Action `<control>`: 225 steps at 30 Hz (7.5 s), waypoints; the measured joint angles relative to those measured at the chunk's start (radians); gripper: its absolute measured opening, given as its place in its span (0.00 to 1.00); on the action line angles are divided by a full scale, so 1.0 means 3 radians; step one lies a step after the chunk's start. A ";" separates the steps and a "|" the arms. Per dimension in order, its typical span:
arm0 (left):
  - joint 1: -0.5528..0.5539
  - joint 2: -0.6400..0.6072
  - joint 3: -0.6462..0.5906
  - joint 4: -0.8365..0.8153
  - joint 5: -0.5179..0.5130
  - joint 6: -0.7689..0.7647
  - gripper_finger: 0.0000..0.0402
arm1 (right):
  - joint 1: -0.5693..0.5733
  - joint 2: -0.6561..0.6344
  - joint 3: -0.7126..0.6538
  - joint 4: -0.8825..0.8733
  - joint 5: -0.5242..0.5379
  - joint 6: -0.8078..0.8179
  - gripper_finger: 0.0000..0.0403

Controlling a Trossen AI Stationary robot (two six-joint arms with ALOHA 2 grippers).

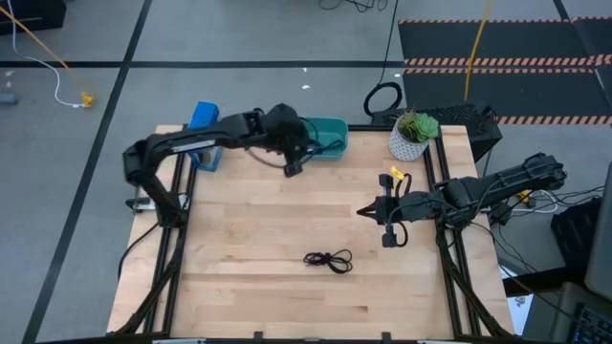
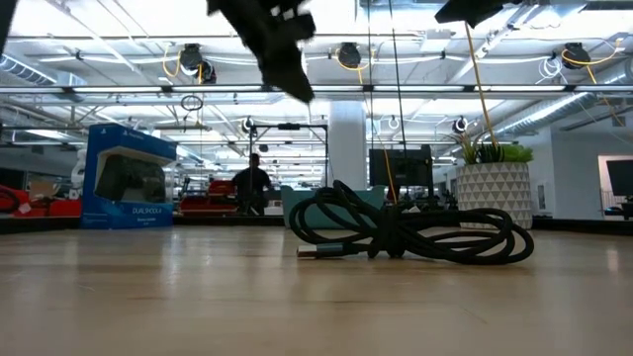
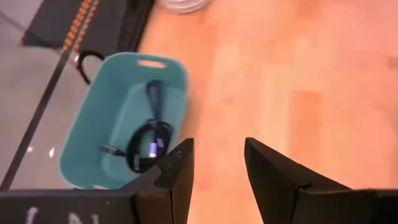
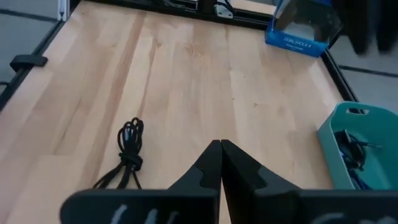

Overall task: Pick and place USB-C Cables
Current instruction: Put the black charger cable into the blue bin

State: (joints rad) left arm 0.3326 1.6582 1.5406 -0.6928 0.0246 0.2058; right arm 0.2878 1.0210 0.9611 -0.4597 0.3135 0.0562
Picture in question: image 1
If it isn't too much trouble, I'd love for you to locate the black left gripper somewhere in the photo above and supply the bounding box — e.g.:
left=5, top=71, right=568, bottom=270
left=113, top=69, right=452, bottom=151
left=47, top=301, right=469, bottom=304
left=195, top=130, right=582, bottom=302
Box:
left=263, top=102, right=319, bottom=179

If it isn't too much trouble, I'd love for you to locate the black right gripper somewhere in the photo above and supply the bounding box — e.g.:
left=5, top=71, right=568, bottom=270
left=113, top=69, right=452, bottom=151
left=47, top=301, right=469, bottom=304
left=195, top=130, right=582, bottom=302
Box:
left=357, top=174, right=439, bottom=248

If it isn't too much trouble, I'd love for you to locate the large black braided USB-C cable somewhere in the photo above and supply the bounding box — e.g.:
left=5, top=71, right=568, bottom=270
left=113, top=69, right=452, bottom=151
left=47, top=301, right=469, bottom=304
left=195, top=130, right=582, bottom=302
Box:
left=302, top=248, right=355, bottom=275

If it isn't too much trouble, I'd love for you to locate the teal plastic bin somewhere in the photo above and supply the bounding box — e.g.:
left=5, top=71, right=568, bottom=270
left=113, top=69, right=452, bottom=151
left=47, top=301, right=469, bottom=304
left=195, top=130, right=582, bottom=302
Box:
left=299, top=117, right=349, bottom=161

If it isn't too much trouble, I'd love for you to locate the white triangle-patterned plant pot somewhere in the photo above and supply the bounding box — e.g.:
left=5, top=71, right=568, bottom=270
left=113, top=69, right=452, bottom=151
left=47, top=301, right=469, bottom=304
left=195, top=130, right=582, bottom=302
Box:
left=387, top=118, right=430, bottom=162

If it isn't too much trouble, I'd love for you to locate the green succulent plant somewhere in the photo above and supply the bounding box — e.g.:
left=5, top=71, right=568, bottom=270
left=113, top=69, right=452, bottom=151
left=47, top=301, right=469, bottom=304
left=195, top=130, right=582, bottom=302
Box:
left=395, top=108, right=440, bottom=144

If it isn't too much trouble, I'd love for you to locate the blue DualShock controller box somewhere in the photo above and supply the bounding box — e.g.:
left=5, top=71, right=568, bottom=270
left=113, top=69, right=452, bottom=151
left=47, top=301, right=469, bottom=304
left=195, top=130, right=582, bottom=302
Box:
left=187, top=100, right=225, bottom=172

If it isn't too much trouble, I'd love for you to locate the black equipment case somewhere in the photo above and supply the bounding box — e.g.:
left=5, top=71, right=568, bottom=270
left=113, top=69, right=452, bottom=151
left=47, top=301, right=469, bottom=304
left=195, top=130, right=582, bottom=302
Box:
left=549, top=198, right=603, bottom=273

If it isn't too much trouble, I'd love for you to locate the black hazard-striped floor mat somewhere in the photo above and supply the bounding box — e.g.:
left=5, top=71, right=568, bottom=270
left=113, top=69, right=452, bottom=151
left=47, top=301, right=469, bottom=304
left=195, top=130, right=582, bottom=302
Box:
left=398, top=16, right=612, bottom=126

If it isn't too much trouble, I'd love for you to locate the dark keyboard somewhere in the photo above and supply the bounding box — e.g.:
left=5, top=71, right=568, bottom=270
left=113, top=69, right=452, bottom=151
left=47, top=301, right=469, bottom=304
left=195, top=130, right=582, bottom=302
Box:
left=568, top=305, right=612, bottom=344

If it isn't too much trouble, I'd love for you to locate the black floor cabinet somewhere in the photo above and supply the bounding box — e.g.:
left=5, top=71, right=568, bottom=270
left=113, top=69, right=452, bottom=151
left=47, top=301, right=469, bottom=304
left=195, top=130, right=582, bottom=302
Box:
left=0, top=0, right=67, bottom=35

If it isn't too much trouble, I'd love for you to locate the black hanging cable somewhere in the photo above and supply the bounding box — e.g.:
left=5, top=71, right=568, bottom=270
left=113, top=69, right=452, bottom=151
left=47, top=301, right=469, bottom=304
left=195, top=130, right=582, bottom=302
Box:
left=362, top=0, right=404, bottom=118

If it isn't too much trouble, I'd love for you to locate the black aluminium table frame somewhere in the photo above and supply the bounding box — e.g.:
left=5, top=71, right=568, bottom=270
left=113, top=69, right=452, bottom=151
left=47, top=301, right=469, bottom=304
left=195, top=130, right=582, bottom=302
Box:
left=107, top=123, right=515, bottom=344

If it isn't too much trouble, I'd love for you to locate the thick yellow hanging cable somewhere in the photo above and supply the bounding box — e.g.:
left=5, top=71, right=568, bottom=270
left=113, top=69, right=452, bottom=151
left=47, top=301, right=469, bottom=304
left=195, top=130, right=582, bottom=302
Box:
left=463, top=0, right=493, bottom=102

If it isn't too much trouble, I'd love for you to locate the yellow extension cord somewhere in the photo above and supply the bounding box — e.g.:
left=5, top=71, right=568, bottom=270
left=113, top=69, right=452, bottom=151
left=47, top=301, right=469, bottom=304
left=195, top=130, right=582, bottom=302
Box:
left=0, top=5, right=96, bottom=109

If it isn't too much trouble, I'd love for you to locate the white floor cable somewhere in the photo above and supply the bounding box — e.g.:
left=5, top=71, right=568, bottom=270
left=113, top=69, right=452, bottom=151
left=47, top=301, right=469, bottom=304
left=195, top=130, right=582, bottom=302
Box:
left=7, top=0, right=85, bottom=109

